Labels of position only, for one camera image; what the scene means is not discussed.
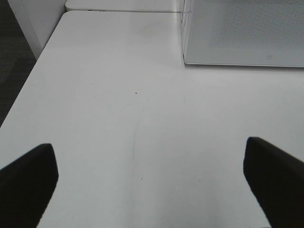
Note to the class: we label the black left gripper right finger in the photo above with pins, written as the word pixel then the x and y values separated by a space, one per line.
pixel 276 179

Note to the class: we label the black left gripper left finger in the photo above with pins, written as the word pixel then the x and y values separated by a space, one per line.
pixel 26 187

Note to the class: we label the white microwave door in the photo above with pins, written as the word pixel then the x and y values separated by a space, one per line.
pixel 243 32

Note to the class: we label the white partition panel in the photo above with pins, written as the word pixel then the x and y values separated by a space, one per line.
pixel 37 20

